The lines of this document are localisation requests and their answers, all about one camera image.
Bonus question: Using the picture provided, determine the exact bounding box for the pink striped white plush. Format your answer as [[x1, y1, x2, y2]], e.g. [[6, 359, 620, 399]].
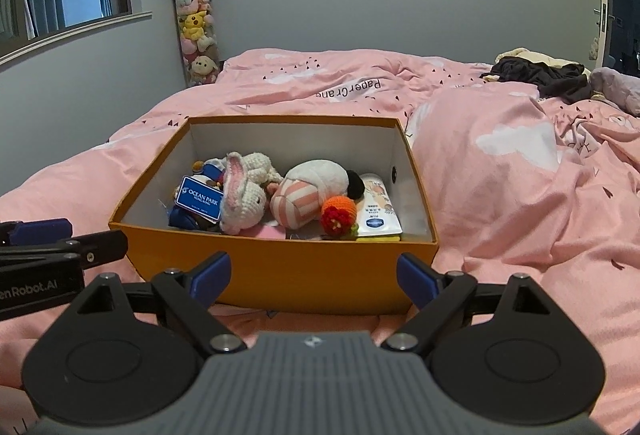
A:
[[270, 159, 367, 230]]

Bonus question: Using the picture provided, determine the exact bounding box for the white wet wipes packet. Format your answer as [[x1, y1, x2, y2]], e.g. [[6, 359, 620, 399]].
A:
[[356, 172, 403, 238]]

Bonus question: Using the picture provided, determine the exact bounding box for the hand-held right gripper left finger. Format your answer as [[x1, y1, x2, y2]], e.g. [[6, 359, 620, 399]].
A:
[[74, 251, 247, 356]]

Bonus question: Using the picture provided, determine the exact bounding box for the lilac quilt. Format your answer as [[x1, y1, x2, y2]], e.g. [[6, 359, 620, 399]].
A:
[[590, 67, 640, 116]]

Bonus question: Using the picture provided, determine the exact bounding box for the cream garment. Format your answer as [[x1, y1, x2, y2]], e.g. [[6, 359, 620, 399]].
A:
[[495, 47, 586, 66]]

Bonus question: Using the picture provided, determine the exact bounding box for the white crochet bunny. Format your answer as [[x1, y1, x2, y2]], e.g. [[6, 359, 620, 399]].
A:
[[205, 152, 284, 236]]

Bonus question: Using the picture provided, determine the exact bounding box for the dark clothes pile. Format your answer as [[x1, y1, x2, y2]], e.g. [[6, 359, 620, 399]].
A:
[[481, 56, 591, 103]]

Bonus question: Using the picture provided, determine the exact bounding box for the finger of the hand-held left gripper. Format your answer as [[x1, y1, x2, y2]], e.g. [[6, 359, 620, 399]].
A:
[[0, 217, 73, 247], [0, 230, 129, 272]]

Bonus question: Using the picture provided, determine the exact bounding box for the orange cardboard box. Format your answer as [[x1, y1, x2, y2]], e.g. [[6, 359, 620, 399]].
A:
[[108, 115, 440, 316]]

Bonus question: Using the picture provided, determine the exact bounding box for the orange crochet ball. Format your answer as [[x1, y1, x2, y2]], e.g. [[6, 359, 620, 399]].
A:
[[320, 195, 361, 236]]

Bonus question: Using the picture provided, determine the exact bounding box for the pink printed blanket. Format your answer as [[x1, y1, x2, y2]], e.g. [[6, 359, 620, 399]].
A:
[[0, 47, 640, 435]]

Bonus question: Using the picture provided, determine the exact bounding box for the pink case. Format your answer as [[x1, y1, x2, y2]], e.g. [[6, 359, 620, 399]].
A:
[[248, 224, 287, 241]]

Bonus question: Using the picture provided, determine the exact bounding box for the blue paper tag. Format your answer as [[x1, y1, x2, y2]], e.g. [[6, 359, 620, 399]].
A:
[[175, 175, 223, 222]]

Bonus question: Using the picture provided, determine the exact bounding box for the small blue white toy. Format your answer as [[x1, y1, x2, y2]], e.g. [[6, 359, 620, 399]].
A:
[[192, 159, 226, 188]]

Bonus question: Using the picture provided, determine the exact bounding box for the clear tube of plush toys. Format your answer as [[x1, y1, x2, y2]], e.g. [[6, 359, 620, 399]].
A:
[[165, 0, 221, 88]]

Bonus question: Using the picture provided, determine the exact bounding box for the dark blue round case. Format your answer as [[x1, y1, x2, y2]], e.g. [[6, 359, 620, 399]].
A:
[[168, 205, 221, 232]]

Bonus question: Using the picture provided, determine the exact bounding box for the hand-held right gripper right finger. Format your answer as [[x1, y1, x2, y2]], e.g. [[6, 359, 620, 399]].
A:
[[382, 252, 557, 356]]

